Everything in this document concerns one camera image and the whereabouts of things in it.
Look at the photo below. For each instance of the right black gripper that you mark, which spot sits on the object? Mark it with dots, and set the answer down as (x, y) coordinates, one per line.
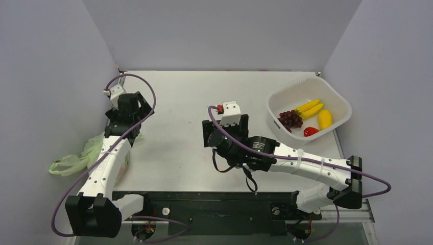
(206, 132)

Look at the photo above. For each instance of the red fake strawberry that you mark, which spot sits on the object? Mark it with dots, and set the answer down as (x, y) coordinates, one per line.
(309, 131)

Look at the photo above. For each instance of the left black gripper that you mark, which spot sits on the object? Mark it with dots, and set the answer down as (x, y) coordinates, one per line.
(144, 110)

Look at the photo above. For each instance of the lower yellow fake banana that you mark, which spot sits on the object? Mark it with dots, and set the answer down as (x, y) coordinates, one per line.
(313, 111)

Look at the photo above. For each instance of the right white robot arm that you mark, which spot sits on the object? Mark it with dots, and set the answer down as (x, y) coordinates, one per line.
(339, 180)

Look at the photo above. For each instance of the yellow fake banana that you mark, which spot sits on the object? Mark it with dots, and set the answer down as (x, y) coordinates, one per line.
(313, 111)
(306, 106)

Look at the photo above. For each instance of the upper yellow fake banana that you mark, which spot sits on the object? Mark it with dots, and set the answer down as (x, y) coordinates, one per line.
(306, 106)

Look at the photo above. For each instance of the green plastic bag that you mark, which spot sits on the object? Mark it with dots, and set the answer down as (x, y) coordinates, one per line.
(72, 164)

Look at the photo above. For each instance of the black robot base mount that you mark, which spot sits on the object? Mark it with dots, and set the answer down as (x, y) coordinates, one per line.
(170, 215)

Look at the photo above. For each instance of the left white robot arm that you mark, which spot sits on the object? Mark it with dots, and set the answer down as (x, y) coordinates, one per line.
(93, 212)

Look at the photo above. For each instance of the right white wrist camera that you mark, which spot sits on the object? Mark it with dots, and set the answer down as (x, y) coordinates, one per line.
(230, 112)

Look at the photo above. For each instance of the yellow fake mango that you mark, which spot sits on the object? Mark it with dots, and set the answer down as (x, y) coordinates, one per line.
(325, 119)

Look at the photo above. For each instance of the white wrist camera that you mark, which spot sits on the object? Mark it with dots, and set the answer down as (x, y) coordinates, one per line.
(230, 112)
(114, 92)

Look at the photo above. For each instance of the purple fake grapes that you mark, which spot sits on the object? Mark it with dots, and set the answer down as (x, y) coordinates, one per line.
(290, 119)

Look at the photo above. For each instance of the white plastic basket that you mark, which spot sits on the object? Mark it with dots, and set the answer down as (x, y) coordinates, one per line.
(299, 92)

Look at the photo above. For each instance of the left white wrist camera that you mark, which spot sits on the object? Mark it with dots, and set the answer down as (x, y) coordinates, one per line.
(114, 92)

